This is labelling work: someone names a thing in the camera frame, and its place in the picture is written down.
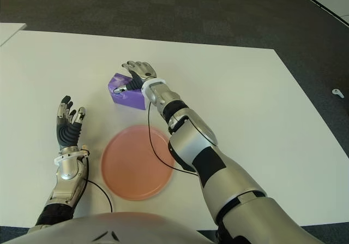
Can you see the white side table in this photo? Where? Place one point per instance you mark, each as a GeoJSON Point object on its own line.
{"type": "Point", "coordinates": [9, 31]}

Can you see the purple tissue paper pack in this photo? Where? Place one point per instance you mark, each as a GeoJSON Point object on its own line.
{"type": "Point", "coordinates": [128, 99]}

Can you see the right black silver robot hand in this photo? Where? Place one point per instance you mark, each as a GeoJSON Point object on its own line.
{"type": "Point", "coordinates": [144, 73]}

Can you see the pink round plate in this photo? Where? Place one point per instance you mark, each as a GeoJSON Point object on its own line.
{"type": "Point", "coordinates": [131, 167]}

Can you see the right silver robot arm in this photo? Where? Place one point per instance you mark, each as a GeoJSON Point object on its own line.
{"type": "Point", "coordinates": [191, 140]}

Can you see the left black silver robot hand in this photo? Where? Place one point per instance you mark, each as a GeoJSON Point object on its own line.
{"type": "Point", "coordinates": [68, 134]}

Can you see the white handheld controller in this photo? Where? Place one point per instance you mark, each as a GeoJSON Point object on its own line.
{"type": "Point", "coordinates": [337, 92]}

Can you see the silver robot torso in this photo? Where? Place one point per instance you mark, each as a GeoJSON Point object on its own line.
{"type": "Point", "coordinates": [122, 227]}

